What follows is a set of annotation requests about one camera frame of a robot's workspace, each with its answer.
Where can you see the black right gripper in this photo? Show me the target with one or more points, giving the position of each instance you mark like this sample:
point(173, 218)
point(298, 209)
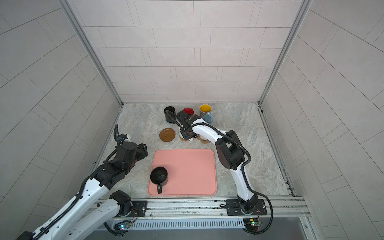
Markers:
point(186, 136)

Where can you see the black mug red inside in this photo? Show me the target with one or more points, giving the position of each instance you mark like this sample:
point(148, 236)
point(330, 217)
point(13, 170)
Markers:
point(189, 111)

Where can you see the pink tray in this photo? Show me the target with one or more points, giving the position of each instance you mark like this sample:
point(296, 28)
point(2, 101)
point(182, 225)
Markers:
point(191, 172)

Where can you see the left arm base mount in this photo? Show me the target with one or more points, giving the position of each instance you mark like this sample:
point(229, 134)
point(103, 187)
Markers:
point(128, 207)

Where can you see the circuit board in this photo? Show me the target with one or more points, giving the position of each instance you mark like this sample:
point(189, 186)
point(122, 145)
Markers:
point(123, 226)
point(251, 223)

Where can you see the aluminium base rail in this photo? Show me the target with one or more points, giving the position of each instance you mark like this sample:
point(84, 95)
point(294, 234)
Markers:
point(205, 213)

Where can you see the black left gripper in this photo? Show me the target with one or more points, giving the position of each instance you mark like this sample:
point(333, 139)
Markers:
point(142, 151)

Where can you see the black mug front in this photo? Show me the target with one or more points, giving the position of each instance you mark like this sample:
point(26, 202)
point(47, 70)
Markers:
point(159, 177)

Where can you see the blue mug yellow inside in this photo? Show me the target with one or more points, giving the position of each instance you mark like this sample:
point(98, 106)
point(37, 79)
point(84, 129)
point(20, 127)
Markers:
point(206, 113)

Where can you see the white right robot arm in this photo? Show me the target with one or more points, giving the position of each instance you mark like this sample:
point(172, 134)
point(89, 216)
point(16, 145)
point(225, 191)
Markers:
point(232, 155)

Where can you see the dark wooden round coaster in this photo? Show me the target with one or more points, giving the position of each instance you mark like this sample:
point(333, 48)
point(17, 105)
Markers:
point(167, 135)

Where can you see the left circuit board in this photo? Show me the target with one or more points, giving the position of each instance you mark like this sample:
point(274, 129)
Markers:
point(123, 226)

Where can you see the right circuit board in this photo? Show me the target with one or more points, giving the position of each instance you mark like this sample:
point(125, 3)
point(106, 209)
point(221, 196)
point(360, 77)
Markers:
point(251, 223)

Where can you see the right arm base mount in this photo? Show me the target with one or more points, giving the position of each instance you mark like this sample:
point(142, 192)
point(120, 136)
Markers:
point(240, 207)

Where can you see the metal corner profile left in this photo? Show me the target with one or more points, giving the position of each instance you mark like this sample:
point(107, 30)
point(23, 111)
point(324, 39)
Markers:
point(88, 47)

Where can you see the metal corner profile right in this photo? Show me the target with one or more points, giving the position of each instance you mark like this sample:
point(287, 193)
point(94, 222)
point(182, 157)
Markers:
point(287, 44)

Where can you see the metal corner profile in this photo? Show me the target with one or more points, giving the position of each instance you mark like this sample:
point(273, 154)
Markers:
point(287, 44)
point(88, 47)

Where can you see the cork paw print coaster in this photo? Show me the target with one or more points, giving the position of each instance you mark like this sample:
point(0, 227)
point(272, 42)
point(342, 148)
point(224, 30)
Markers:
point(205, 141)

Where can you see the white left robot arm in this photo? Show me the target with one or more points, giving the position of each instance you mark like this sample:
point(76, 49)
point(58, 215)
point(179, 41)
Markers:
point(71, 223)

